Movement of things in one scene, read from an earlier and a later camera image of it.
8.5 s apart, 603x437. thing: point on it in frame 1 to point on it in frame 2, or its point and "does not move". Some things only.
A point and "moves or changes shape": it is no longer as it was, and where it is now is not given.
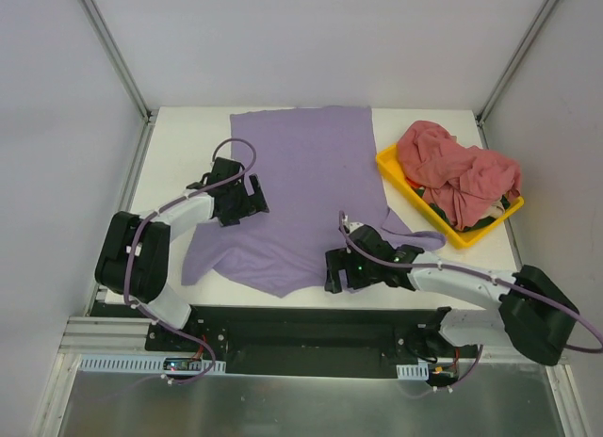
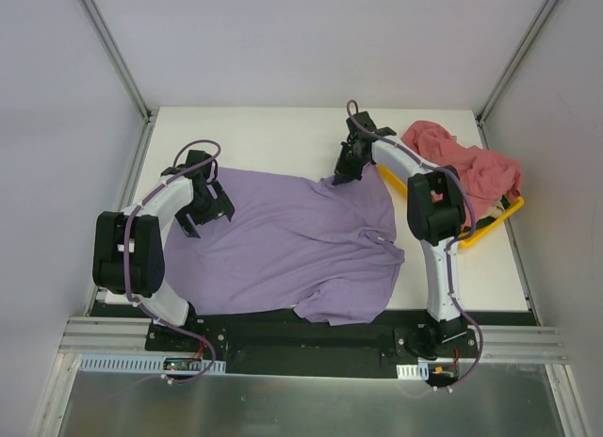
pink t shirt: x=472 y=184 does not move
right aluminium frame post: x=488 y=105 does not move
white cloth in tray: x=495 y=209 does not move
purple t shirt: x=317 y=171 moves or changes shape
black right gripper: x=343 y=271 to x=349 y=166
